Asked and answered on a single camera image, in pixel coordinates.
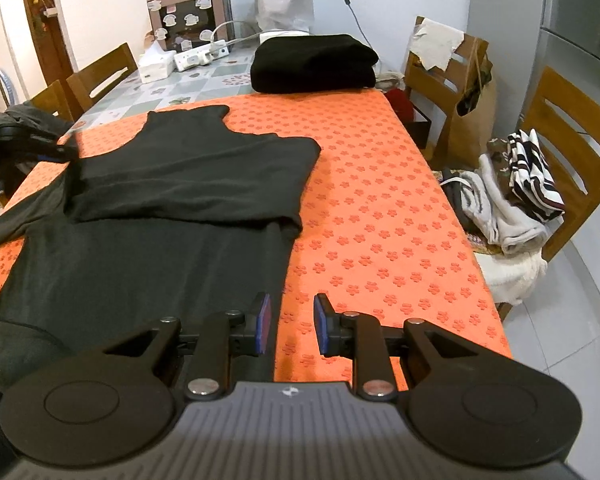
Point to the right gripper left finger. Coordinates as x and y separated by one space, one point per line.
224 337

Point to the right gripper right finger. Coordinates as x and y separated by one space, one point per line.
360 338

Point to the black long-sleeve shirt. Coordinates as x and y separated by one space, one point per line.
186 219

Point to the dark clothes on chair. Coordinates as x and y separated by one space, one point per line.
29 134

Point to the white clothes pile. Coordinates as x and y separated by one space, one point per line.
506 241

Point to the middle wooden chair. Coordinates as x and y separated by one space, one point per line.
53 100

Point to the wooden chair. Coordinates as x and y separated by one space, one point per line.
568 124
53 100
96 80

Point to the orange patterned table mat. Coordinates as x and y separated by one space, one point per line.
378 235

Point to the far wooden chair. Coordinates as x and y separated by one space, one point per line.
96 80

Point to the brown wooden door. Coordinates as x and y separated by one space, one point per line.
48 42

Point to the white tissue box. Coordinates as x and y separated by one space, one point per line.
155 64

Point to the white power strip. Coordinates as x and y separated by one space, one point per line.
201 56

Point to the red item beside table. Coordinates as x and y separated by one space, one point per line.
405 110

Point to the brown water dispenser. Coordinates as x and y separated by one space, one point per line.
180 25

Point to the checkered tablecloth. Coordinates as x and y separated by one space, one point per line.
228 76

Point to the folded black garment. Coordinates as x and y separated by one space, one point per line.
305 64

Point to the right side wooden chair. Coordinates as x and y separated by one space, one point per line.
568 124

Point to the white plastic bag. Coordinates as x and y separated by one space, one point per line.
284 18

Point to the grey refrigerator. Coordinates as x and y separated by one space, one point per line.
569 42

